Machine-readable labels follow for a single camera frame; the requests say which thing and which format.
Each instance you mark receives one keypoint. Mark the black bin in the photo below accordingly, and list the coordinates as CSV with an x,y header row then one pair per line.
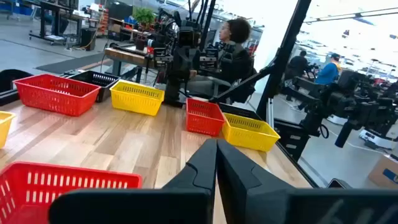
x,y
88,39

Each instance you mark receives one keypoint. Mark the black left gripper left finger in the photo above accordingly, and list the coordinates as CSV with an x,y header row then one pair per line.
x,y
186,202

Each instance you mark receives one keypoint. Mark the black background desk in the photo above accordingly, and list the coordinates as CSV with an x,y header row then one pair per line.
x,y
56,18

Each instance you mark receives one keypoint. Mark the wooden background table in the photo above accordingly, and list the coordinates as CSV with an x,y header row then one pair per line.
x,y
124,56

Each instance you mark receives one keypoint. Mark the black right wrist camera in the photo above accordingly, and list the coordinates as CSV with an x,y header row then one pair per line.
x,y
188,36

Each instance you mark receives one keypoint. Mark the black diagonal frame brace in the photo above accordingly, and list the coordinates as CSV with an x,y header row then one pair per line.
x,y
245,82

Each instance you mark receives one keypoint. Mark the cardboard box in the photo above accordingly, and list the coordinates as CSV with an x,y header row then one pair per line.
x,y
384,172

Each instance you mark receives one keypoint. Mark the black rounded object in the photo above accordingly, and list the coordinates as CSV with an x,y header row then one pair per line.
x,y
11,81

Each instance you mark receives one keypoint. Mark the red plastic basket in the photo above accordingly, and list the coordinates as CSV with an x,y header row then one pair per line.
x,y
56,99
62,183
202,124

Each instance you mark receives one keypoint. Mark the yellow plastic basket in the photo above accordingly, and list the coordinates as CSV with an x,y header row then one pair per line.
x,y
4,127
133,104
248,140

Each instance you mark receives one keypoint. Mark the dark floor mat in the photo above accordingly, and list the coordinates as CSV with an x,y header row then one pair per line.
x,y
71,63

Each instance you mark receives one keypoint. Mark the black frame base cabinet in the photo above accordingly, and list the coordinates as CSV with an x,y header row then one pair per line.
x,y
292,140

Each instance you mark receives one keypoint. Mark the black rig frame post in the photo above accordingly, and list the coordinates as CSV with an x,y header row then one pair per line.
x,y
283,53
206,21

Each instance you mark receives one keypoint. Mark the black background robot arm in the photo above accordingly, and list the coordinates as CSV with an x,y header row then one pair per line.
x,y
381,109
332,102

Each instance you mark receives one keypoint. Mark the black office chair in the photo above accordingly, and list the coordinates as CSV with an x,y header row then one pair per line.
x,y
245,87

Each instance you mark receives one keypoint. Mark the person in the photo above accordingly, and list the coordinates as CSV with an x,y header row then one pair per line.
x,y
326,73
297,65
233,59

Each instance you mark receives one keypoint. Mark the green leafy plant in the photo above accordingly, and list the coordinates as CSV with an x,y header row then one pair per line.
x,y
143,15

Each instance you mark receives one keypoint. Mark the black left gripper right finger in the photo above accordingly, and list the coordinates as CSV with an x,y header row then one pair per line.
x,y
248,199

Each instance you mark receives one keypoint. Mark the black plastic basket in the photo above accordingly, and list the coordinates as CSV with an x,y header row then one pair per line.
x,y
239,110
102,79

